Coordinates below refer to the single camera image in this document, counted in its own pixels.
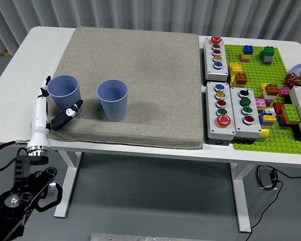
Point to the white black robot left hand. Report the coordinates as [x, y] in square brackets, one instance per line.
[40, 113]

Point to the blue ribbed plastic cup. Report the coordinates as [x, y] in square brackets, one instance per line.
[114, 108]
[65, 100]

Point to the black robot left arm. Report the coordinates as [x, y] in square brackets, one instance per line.
[27, 180]

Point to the white table leg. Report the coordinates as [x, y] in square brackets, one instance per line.
[67, 185]
[240, 195]

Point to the grey-brown fabric mat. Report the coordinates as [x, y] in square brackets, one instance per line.
[145, 88]

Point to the grey pleated curtain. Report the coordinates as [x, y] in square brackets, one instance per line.
[140, 12]

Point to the grey five-button control box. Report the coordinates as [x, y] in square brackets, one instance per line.
[215, 72]
[215, 130]

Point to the brown toy brick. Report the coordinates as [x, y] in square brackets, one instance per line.
[241, 79]

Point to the grey four-button control box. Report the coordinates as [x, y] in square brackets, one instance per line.
[248, 130]

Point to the pink toy brick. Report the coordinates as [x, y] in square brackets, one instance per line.
[261, 102]
[244, 60]

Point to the green studded baseplate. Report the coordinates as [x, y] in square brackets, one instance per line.
[253, 72]

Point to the blue toy brick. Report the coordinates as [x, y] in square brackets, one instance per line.
[248, 49]
[281, 122]
[262, 120]

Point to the yellow round toy brick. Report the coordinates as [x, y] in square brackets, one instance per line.
[264, 131]

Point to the white toy brick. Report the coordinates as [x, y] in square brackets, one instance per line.
[268, 97]

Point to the grey toy brick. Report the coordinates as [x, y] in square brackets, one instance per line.
[267, 60]

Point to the orange toy brick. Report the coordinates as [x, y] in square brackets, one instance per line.
[272, 89]
[291, 122]

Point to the grey power adapter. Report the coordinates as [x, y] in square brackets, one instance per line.
[264, 178]

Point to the red toy brick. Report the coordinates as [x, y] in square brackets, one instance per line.
[279, 109]

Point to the magenta toy brick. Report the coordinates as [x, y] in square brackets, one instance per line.
[284, 92]

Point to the light green toy brick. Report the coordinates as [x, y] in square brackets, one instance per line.
[291, 113]

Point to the red flower-shaped toy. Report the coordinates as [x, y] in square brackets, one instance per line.
[291, 79]

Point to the light blue plate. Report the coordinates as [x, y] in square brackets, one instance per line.
[297, 69]

